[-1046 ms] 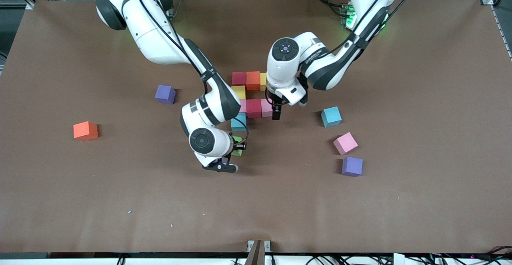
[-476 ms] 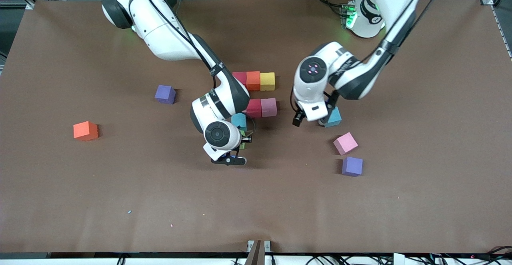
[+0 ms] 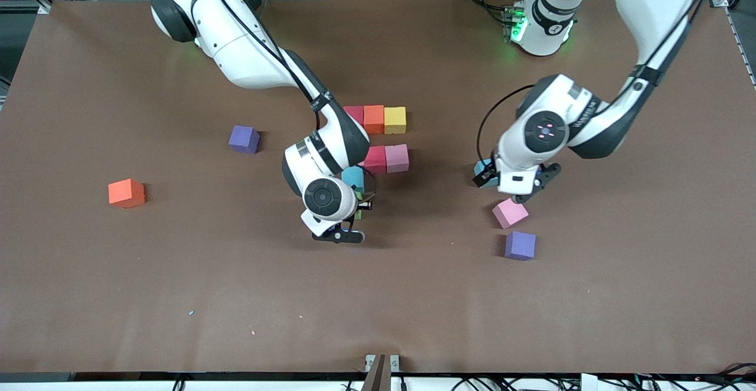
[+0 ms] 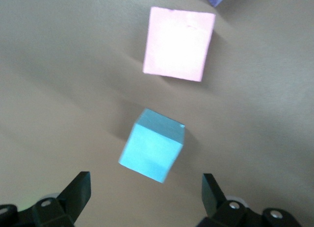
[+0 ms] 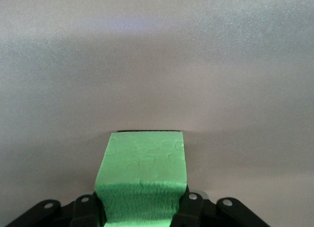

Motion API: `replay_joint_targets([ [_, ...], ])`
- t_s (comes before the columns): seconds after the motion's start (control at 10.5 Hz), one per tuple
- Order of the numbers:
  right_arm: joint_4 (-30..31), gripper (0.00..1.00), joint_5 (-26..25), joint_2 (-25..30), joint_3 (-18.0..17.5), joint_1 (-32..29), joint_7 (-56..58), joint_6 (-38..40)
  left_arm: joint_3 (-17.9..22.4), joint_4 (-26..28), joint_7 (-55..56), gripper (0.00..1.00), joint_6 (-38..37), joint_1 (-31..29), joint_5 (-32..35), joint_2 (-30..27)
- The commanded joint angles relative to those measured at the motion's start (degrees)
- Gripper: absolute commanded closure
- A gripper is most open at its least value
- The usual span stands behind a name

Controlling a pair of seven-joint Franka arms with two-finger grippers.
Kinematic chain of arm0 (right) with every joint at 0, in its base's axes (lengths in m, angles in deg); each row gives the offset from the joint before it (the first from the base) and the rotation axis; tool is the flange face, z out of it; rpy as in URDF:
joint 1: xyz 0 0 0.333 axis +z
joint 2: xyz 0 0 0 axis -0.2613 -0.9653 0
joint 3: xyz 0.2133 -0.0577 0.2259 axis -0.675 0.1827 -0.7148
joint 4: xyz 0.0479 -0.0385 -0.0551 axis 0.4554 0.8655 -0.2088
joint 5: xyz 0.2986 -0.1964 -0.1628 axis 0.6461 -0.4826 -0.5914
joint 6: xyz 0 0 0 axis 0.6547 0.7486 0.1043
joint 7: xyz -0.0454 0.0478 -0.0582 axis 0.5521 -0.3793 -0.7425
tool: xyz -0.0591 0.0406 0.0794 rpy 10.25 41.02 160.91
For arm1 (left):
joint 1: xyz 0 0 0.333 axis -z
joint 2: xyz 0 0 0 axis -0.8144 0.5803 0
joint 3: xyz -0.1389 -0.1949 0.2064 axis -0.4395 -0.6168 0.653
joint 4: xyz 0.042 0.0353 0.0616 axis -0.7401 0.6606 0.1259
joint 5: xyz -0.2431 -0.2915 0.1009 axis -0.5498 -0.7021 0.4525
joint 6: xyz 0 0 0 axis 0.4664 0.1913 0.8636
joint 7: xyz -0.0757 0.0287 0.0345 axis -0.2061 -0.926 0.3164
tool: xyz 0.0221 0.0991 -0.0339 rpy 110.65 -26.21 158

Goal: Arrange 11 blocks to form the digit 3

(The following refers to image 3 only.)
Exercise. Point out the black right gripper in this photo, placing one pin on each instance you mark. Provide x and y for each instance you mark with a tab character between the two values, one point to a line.
364	204

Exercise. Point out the green foam cube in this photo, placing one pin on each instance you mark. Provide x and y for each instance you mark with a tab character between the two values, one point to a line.
359	214

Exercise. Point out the blue foam cube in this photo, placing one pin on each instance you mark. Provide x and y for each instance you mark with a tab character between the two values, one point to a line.
482	165
352	176

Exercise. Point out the pink foam cube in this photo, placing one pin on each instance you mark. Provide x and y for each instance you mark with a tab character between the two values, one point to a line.
397	158
510	212

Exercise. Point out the red foam cube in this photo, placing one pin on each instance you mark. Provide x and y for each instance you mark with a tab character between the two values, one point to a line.
354	113
376	159

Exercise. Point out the orange foam cube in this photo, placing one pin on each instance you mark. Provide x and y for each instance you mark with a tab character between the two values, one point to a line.
126	193
374	119

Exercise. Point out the yellow foam cube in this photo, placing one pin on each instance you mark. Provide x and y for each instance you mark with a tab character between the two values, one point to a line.
395	120

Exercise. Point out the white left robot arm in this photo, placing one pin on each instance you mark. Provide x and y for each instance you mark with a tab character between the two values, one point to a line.
649	1

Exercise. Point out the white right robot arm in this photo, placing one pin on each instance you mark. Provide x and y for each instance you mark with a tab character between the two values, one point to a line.
236	42

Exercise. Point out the purple foam cube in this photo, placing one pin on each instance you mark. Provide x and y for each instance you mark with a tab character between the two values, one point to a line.
520	245
243	139

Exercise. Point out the brown paper table cover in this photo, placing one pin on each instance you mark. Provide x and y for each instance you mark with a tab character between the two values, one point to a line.
378	296

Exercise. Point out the small grey base connector box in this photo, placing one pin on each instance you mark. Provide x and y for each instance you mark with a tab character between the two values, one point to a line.
512	22

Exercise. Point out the small white box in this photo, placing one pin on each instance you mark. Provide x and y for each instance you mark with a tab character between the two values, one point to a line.
589	383

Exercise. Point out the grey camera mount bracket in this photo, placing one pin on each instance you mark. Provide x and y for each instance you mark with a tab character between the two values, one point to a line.
381	376

